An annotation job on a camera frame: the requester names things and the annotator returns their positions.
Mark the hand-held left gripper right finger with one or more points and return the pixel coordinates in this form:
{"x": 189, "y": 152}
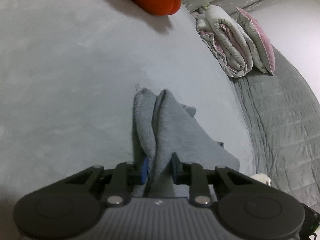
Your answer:
{"x": 175, "y": 167}

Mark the grey pink pillow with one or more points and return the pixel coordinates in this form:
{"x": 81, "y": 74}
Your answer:
{"x": 260, "y": 37}

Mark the grey knitted sweater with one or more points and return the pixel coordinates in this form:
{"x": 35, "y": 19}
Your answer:
{"x": 170, "y": 130}

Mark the grey quilted bedspread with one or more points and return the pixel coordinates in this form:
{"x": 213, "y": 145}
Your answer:
{"x": 287, "y": 117}

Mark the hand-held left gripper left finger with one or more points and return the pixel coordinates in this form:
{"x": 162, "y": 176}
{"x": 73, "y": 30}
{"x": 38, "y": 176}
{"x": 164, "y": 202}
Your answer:
{"x": 144, "y": 170}

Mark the light grey bed sheet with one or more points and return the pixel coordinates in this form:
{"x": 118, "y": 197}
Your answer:
{"x": 75, "y": 80}

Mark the folded grey pink quilt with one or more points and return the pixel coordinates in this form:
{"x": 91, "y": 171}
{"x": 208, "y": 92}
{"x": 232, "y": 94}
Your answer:
{"x": 232, "y": 45}

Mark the small white object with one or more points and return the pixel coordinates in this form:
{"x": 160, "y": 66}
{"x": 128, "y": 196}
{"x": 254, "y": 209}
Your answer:
{"x": 262, "y": 178}

